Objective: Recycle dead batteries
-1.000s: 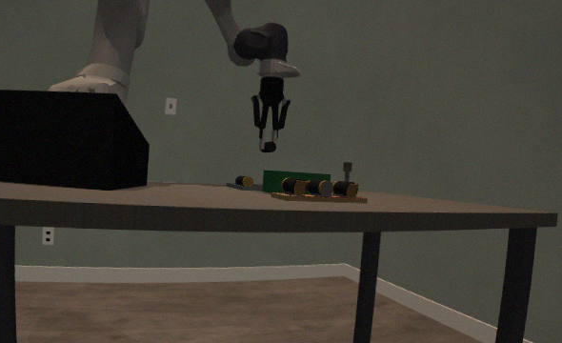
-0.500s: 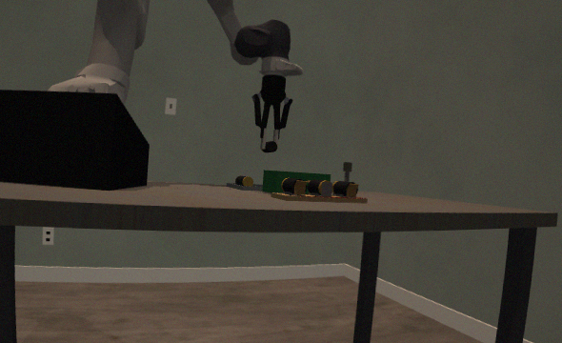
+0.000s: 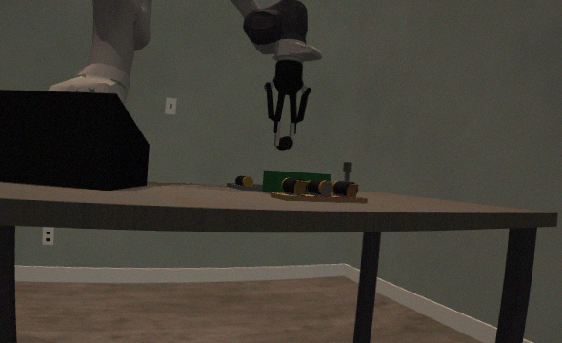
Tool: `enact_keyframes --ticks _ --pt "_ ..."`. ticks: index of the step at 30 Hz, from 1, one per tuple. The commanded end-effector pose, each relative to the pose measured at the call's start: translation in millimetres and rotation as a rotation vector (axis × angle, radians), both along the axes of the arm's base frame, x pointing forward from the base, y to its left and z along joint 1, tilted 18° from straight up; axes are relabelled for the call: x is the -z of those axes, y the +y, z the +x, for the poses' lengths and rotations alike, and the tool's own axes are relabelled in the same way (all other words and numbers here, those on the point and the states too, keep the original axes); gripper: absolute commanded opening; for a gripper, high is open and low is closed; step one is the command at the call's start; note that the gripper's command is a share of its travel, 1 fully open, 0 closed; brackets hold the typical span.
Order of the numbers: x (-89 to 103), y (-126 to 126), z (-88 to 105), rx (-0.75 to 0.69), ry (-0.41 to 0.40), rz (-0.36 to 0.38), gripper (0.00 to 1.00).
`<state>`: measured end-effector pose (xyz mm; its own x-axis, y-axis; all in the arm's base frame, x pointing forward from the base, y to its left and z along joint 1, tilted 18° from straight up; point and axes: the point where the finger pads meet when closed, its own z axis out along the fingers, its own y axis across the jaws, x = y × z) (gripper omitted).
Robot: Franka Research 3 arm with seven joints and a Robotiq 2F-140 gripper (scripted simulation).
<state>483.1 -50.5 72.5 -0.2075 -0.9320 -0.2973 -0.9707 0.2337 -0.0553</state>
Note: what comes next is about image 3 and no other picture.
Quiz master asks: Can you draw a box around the green open-top box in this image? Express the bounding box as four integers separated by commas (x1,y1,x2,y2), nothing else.
262,171,331,194

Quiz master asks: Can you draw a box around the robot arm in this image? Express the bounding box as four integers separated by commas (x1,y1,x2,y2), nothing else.
48,0,322,105

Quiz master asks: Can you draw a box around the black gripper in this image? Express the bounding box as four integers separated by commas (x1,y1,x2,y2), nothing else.
264,60,311,148

